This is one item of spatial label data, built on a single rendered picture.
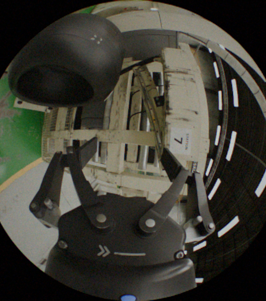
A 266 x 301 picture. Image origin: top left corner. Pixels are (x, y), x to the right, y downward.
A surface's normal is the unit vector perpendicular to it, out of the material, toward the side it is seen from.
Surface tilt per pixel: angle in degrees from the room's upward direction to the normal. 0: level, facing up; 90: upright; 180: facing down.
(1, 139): 0
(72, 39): 48
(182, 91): 90
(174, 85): 90
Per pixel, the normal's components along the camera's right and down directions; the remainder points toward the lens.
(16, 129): 0.96, 0.11
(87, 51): 0.58, 0.76
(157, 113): -0.26, 0.07
